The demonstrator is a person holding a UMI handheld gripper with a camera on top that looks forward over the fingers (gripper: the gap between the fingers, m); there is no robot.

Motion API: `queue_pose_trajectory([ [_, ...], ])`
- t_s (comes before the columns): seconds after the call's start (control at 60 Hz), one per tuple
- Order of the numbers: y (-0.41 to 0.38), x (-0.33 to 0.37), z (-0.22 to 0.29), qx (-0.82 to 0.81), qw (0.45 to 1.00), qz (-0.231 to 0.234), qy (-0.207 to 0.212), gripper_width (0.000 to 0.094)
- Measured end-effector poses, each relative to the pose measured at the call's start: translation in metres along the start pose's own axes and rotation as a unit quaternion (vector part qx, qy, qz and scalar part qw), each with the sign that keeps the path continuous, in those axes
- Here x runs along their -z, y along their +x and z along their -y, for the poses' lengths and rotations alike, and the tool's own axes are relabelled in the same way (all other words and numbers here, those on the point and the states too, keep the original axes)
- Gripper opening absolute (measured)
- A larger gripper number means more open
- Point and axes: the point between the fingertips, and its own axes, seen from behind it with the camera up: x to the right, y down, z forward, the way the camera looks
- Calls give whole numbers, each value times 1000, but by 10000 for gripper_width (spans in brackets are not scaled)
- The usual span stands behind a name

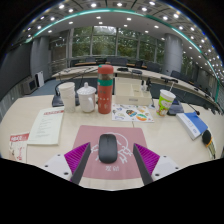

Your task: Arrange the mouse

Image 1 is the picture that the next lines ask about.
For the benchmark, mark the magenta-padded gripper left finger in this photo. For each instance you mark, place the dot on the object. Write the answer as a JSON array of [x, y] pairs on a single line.
[[58, 164]]

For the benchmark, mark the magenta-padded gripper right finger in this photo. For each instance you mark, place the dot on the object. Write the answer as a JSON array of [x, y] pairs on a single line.
[[165, 165]]

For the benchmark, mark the black computer mouse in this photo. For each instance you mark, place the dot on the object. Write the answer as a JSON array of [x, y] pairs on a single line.
[[108, 150]]

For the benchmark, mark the pink mouse pad with drawing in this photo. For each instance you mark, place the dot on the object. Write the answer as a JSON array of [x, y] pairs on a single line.
[[130, 133]]

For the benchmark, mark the white printed document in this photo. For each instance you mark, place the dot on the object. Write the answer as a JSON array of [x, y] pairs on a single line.
[[46, 126]]

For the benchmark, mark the red and white leaflet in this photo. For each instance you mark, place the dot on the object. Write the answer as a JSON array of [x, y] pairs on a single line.
[[18, 146]]

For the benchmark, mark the black foam microphone with orange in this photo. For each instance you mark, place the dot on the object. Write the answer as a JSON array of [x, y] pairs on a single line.
[[206, 136]]

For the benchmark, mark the white paper sheet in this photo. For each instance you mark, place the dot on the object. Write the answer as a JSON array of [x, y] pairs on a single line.
[[213, 150]]

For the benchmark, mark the blue and white book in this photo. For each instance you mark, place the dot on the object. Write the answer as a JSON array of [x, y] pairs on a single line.
[[196, 122]]

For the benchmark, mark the paper drink cup with straw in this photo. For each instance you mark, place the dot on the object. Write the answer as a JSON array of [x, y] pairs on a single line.
[[164, 105]]

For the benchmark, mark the colourful sticker sheet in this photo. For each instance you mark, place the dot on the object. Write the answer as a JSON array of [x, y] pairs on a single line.
[[131, 114]]

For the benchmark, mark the stack of white paper cups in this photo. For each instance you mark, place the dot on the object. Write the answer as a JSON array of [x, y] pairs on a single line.
[[68, 98]]

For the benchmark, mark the white lidded mug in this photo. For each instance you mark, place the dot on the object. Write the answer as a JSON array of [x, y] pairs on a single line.
[[86, 100]]

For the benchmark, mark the cream desk organizer box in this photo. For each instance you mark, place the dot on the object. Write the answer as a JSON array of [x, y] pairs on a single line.
[[128, 99]]

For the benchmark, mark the red bottle with green band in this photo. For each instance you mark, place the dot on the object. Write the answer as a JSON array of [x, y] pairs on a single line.
[[105, 96]]

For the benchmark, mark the dark office chairs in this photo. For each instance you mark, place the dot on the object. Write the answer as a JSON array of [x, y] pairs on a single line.
[[153, 66]]

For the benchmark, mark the ceiling lights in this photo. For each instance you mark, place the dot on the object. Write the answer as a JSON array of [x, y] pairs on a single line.
[[119, 4]]

